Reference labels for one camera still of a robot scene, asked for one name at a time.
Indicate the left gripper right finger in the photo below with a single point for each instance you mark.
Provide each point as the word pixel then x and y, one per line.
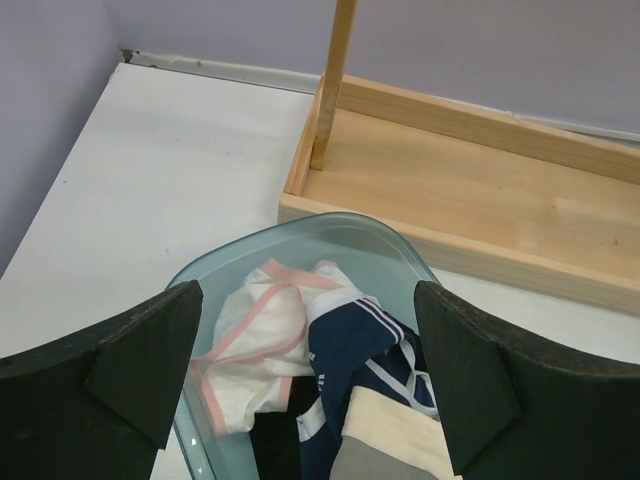
pixel 516 405

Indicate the wooden rack stand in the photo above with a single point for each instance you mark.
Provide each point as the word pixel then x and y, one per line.
pixel 480 193

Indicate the grey underwear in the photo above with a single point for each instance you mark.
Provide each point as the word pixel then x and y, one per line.
pixel 384 439

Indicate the navy blue underwear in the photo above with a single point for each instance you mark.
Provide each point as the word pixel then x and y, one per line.
pixel 354 343

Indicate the white pink underwear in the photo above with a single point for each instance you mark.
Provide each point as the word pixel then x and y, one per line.
pixel 260 341

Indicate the teal plastic basin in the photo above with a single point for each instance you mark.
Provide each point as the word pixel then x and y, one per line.
pixel 378 260

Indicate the black underwear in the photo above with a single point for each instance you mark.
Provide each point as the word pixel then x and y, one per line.
pixel 280 435

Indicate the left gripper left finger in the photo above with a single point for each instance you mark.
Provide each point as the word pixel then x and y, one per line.
pixel 99 403

